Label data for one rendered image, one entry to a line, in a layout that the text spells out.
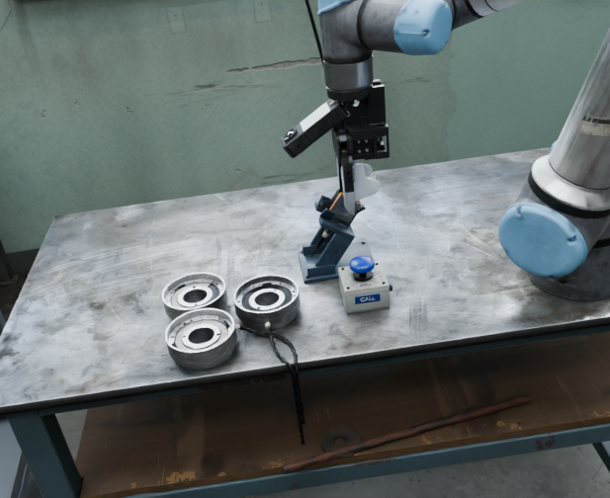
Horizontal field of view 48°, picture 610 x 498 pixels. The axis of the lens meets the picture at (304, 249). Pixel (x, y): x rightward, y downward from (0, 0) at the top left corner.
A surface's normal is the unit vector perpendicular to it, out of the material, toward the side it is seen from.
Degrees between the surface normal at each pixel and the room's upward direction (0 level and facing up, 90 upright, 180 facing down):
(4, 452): 0
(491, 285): 0
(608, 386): 0
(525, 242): 97
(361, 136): 90
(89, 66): 90
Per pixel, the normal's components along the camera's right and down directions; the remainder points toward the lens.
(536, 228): -0.63, 0.55
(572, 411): -0.10, -0.85
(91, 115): 0.11, 0.51
